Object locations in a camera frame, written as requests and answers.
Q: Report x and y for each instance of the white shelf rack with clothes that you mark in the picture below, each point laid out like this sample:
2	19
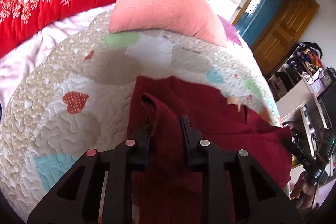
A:
307	56

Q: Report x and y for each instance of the cluttered shelf unit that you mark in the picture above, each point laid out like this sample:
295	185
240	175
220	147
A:
294	98

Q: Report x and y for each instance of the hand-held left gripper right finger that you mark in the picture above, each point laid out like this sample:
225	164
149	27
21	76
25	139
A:
190	140

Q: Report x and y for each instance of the red floral comforter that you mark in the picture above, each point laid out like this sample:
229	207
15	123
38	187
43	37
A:
39	3

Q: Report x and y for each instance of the person's right hand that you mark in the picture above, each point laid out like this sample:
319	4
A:
302	187

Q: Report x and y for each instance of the wooden door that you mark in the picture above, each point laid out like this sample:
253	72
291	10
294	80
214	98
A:
283	32

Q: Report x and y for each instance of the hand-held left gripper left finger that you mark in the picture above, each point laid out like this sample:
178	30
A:
141	146

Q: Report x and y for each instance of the purple cloth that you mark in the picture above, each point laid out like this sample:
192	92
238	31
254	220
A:
231	29

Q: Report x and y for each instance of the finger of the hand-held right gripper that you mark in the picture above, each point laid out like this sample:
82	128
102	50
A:
302	154

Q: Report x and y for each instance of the black monitor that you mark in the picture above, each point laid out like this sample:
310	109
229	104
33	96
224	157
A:
328	106

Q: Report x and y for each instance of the heart patterned quilt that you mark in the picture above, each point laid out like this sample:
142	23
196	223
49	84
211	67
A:
78	77

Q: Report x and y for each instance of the dark red fleece sweater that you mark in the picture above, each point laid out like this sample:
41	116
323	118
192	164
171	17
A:
210	113

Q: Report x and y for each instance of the pink pillow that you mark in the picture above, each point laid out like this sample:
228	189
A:
162	6

